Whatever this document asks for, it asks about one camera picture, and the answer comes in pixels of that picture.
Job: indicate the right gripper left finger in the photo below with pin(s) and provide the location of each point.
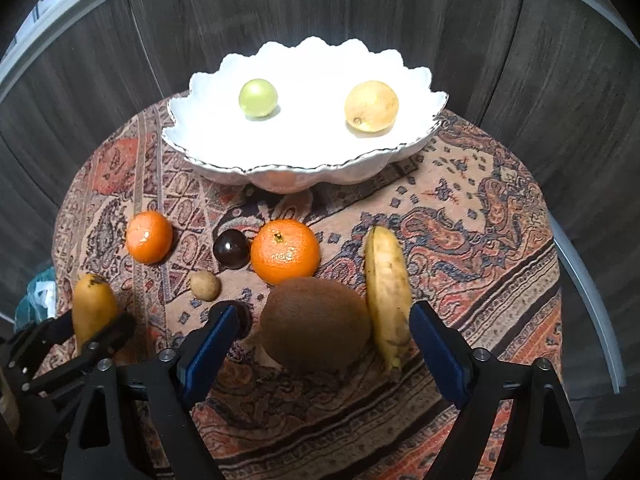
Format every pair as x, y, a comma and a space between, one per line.
107, 441

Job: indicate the blue glass dish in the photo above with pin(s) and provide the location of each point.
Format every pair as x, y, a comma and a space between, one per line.
39, 302

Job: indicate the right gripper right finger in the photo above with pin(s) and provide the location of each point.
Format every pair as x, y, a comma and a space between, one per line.
541, 440

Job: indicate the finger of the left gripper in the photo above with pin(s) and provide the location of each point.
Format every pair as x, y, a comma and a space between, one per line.
35, 341
95, 344

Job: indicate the large orange tangerine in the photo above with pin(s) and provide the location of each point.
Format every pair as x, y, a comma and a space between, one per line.
284, 249

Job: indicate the small orange tangerine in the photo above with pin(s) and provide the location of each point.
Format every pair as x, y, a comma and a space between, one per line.
149, 237

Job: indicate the brown kiwi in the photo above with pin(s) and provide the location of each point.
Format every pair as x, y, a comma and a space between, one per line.
313, 325

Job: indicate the yellow lemon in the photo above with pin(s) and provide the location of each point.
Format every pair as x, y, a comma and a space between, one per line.
371, 107

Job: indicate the small yellow banana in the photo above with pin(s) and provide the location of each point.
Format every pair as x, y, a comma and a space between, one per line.
388, 296

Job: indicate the yellow mango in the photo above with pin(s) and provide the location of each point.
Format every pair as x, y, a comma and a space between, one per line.
94, 307

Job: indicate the small tan round fruit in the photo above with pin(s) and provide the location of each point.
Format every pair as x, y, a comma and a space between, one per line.
205, 285

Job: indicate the white scalloped bowl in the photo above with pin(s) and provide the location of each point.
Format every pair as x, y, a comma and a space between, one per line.
306, 140

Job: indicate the green apple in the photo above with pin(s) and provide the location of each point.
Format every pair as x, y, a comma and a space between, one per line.
258, 98

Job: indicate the patterned paisley tablecloth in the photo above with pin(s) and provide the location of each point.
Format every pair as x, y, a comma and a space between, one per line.
474, 229

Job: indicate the dark plum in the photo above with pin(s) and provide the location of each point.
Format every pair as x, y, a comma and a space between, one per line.
232, 249
245, 319

